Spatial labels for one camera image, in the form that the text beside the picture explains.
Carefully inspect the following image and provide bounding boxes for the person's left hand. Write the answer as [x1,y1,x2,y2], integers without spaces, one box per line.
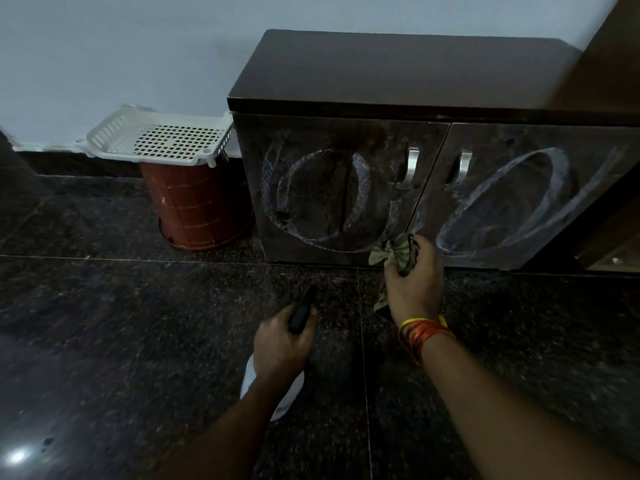
[252,304,319,386]

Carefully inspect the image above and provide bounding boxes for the person's right hand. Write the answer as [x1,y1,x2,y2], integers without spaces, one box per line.
[383,234,445,328]

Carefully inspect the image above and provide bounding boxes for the olive cleaning cloth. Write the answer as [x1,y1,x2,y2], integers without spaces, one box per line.
[368,233,421,315]

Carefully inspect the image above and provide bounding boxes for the white spray bottle black nozzle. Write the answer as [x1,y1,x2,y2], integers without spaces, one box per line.
[240,284,320,422]

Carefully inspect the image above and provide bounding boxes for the person's right forearm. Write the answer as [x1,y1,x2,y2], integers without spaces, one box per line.
[419,329,640,480]

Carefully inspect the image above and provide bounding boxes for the person's left forearm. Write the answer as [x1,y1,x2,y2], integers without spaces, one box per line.
[150,371,303,480]

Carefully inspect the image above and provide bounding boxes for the red and yellow wrist bangles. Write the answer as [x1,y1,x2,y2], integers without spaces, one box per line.
[397,315,457,366]

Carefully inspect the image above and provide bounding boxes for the dark brown wooden cabinet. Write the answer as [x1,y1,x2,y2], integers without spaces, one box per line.
[226,29,640,271]

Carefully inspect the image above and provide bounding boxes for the red-brown plastic bucket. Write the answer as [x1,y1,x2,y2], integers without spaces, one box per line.
[139,156,253,252]

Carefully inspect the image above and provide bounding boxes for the white perforated plastic tray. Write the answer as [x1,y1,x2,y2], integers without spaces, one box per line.
[74,104,236,169]

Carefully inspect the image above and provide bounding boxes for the dark brown wooden furniture panel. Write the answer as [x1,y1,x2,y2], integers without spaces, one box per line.
[547,0,640,274]

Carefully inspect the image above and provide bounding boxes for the cabinet door with silver handle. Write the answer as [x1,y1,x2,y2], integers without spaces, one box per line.
[407,122,640,271]
[234,114,451,268]

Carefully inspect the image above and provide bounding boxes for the silver door handle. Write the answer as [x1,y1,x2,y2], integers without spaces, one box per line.
[446,150,474,188]
[397,147,421,190]

